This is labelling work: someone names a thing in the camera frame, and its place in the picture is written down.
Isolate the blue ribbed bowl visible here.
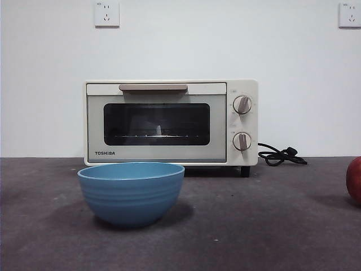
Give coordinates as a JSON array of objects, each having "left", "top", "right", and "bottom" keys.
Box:
[{"left": 77, "top": 162, "right": 186, "bottom": 228}]

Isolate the glass oven door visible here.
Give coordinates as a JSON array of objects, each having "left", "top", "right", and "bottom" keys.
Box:
[{"left": 86, "top": 82, "right": 227, "bottom": 164}]

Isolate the red yellow apple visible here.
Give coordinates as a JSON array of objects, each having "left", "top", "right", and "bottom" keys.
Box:
[{"left": 346, "top": 155, "right": 361, "bottom": 206}]

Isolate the beige round oven knob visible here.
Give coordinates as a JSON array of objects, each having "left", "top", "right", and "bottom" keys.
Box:
[
  {"left": 232, "top": 132, "right": 252, "bottom": 151},
  {"left": 232, "top": 95, "right": 253, "bottom": 115}
]

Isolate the cream Toshiba toaster oven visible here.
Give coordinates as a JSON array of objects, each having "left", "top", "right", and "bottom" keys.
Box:
[{"left": 83, "top": 79, "right": 259, "bottom": 178}]

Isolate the metal wire oven rack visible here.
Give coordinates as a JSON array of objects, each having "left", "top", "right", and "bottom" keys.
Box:
[{"left": 114, "top": 134, "right": 200, "bottom": 139}]

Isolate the black oven power cable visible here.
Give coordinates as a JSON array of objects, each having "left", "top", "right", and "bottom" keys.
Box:
[{"left": 257, "top": 142, "right": 309, "bottom": 167}]

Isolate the white wall socket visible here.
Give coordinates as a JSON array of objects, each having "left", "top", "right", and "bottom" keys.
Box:
[
  {"left": 338, "top": 2, "right": 361, "bottom": 28},
  {"left": 94, "top": 1, "right": 120, "bottom": 28}
]

